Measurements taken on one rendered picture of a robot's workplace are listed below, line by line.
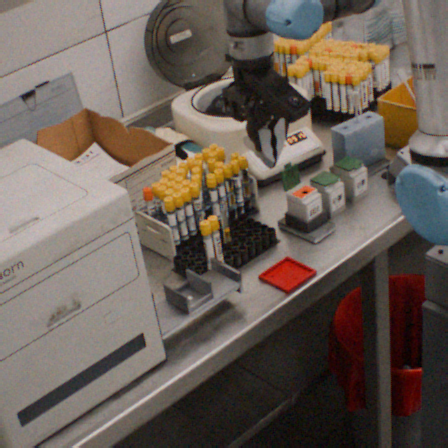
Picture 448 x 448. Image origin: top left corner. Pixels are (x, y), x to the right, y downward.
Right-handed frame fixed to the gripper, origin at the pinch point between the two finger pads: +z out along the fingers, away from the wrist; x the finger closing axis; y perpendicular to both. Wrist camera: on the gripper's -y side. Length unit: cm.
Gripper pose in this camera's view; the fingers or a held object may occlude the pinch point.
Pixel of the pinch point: (274, 162)
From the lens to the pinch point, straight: 152.9
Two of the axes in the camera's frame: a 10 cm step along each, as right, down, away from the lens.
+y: -6.6, -3.3, 6.8
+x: -7.4, 4.4, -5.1
